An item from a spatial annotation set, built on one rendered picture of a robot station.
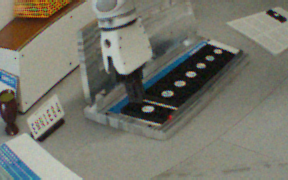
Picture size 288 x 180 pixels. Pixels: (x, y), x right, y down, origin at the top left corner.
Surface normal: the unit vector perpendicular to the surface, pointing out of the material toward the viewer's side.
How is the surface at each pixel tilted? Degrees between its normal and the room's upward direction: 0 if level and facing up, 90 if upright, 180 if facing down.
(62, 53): 90
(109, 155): 0
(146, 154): 0
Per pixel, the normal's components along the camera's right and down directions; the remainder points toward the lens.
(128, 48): 0.79, 0.02
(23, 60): 0.83, 0.21
